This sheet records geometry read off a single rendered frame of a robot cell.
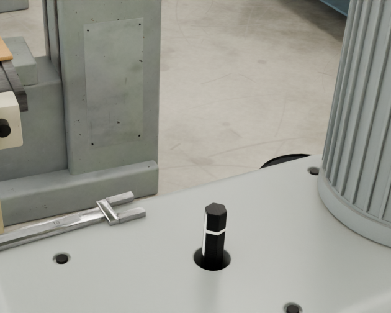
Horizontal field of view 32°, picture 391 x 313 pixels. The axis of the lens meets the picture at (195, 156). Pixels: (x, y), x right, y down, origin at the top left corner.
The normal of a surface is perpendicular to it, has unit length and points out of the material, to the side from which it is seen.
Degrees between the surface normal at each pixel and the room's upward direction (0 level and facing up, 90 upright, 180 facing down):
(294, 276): 0
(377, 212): 90
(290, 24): 0
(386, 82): 90
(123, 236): 0
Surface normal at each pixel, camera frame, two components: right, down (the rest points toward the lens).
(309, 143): 0.05, -0.83
